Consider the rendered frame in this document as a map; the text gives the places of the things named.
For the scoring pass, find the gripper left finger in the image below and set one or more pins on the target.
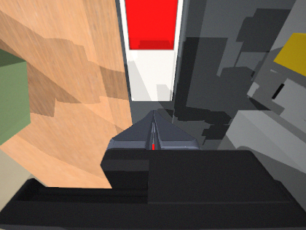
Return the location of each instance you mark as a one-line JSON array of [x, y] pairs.
[[139, 135]]

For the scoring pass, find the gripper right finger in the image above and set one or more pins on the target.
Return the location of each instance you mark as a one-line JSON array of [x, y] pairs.
[[168, 136]]

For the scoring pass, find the dark grey board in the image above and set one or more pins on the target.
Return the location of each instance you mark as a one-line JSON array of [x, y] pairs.
[[201, 87]]

